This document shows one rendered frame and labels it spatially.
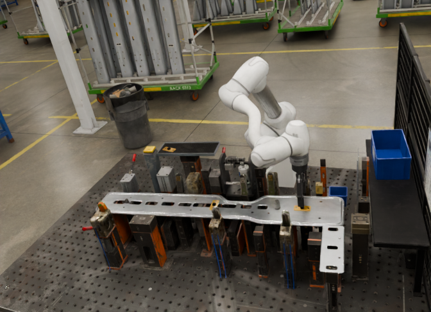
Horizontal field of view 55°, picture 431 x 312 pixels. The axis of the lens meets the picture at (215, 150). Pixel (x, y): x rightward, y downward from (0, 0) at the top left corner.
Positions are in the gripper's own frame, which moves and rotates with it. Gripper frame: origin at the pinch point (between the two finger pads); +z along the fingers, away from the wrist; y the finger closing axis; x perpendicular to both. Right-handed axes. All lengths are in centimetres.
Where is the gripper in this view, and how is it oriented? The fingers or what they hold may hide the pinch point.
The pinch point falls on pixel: (301, 196)
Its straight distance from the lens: 211.8
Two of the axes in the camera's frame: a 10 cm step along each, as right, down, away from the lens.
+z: 1.6, 8.5, 5.0
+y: -2.6, 5.3, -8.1
